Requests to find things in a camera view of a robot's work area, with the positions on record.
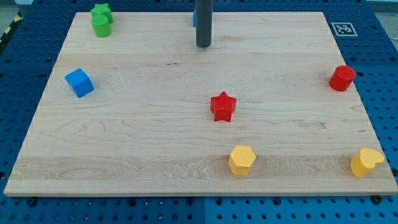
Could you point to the blue cube block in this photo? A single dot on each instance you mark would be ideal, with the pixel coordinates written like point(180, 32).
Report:
point(80, 82)

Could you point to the green star block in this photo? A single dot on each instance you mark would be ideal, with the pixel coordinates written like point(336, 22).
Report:
point(102, 9)

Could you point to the green cylinder block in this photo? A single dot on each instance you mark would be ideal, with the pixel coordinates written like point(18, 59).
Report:
point(101, 26)

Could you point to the yellow hexagon block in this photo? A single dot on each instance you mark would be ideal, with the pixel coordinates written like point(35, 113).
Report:
point(241, 160)

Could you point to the wooden board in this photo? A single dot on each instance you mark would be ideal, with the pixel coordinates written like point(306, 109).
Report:
point(147, 130)

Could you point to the white fiducial marker tag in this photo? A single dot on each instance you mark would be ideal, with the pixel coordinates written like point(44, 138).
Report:
point(344, 29)

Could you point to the blue block behind rod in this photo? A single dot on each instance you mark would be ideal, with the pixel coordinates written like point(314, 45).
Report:
point(194, 17)

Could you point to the yellow heart block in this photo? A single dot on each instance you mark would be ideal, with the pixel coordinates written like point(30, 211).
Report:
point(365, 161)

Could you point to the red star block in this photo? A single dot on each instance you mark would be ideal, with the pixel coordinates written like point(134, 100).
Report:
point(222, 106)

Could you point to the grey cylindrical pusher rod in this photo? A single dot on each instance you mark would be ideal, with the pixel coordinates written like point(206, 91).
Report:
point(204, 11)

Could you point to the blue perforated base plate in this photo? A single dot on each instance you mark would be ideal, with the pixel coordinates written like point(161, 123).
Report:
point(32, 51)

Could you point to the red cylinder block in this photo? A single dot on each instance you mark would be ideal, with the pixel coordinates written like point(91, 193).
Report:
point(342, 78)

